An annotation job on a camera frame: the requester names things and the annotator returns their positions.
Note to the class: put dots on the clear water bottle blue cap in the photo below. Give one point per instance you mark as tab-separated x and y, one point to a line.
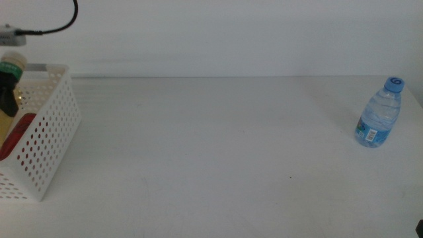
378	115

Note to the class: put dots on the red cola can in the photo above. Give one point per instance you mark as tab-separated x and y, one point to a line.
23	125

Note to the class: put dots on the yellow tea bottle green label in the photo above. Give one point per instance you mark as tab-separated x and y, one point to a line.
13	61

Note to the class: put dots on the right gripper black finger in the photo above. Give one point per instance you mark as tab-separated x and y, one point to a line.
420	229

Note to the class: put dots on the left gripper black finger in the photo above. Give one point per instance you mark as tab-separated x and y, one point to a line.
8	99

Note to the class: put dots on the white perforated plastic basket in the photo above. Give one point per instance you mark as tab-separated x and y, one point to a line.
49	132

